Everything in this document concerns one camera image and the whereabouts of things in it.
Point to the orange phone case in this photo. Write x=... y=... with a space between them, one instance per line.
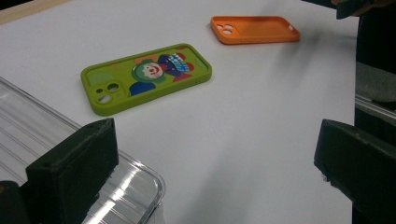
x=264 y=29

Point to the clear plastic rack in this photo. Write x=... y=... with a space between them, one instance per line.
x=31 y=124

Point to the green clown phone case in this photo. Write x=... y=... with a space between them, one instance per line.
x=146 y=71

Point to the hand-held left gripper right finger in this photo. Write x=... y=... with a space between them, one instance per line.
x=358 y=158

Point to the metal floor rail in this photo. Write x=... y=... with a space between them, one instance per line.
x=378 y=109

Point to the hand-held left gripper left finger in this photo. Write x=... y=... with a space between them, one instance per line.
x=71 y=174

